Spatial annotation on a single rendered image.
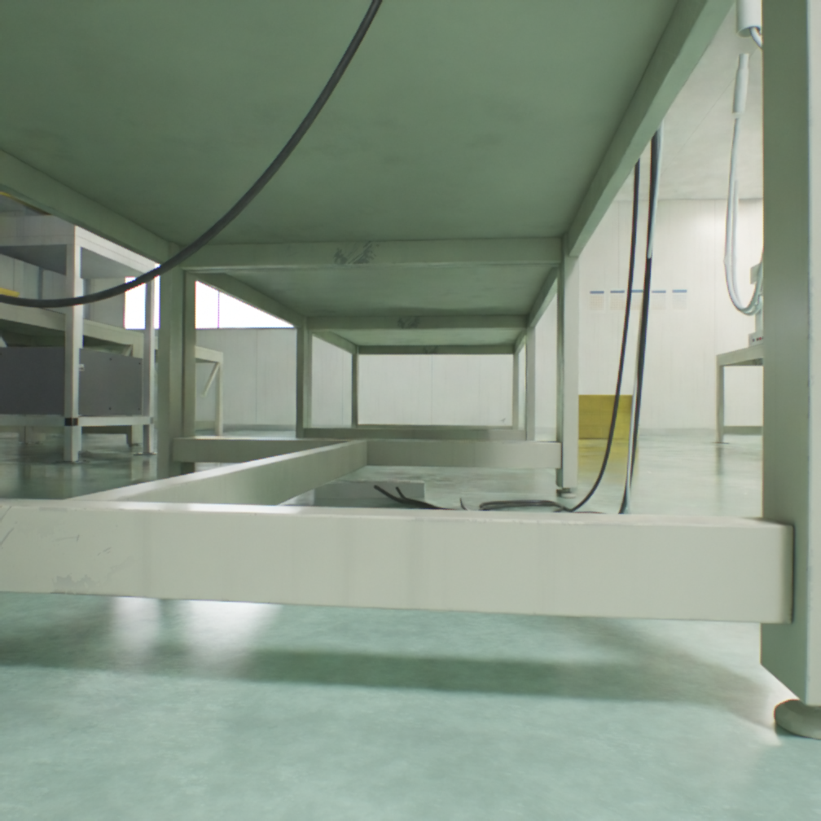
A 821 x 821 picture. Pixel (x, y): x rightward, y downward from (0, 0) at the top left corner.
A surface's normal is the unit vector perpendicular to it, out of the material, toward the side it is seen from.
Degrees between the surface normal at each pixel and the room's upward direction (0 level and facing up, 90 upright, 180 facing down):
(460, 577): 90
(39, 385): 90
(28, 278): 90
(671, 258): 90
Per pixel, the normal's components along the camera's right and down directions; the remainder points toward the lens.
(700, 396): -0.11, 0.00
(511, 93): -0.01, 1.00
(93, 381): 0.99, 0.00
